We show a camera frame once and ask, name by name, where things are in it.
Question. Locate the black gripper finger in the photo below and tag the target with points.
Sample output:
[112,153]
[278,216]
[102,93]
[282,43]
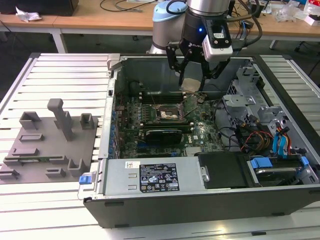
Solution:
[212,73]
[171,56]

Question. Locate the silver square CPU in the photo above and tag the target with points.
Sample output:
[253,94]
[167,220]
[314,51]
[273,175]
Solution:
[190,84]

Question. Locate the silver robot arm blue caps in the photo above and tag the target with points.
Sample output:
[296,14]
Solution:
[162,32]

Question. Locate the black CPU socket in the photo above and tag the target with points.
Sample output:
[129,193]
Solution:
[170,112]

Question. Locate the round coin cell battery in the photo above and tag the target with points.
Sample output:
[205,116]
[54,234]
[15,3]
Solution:
[200,100]

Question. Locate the silver metal drive cage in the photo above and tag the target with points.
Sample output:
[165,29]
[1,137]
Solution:
[237,100]

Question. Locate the black RAM slot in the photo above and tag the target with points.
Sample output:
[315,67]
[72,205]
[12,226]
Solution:
[162,122]
[162,95]
[186,128]
[162,100]

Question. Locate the black computer tower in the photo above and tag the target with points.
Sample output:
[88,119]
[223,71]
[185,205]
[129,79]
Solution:
[233,6]

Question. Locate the green motherboard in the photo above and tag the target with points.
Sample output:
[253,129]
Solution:
[205,130]

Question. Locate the small black flat device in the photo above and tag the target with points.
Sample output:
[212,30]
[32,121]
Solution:
[248,24]

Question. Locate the small black open box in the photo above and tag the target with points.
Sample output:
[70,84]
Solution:
[256,11]

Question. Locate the silver chipset heatsink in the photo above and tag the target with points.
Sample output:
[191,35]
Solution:
[193,151]

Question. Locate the black graphics card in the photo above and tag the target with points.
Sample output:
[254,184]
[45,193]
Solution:
[162,137]

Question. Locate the black plastic shroud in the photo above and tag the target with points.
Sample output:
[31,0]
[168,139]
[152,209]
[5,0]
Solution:
[225,170]

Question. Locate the clear plastic bag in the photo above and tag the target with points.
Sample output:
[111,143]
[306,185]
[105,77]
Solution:
[287,11]

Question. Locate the hard disk blue carrier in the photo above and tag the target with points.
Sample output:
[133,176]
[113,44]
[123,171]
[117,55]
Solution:
[260,163]

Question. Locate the white red carton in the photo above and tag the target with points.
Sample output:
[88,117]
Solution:
[312,10]

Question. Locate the large black box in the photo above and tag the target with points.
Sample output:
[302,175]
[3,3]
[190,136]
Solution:
[50,6]

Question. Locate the silver power supply unit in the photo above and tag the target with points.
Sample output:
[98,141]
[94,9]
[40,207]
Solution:
[120,180]

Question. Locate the black open PC case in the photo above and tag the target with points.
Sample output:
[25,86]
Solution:
[175,210]

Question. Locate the crumpled white paper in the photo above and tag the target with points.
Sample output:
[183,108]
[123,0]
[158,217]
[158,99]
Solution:
[27,16]

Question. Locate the blue plastic latch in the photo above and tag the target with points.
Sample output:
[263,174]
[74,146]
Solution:
[85,180]

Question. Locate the grey plastic parts rack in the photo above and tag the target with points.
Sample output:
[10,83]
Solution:
[50,150]

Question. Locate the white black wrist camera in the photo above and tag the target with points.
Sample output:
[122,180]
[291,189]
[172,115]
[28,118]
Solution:
[217,50]

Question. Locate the wooden desk white frame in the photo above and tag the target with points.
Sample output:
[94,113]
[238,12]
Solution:
[87,21]

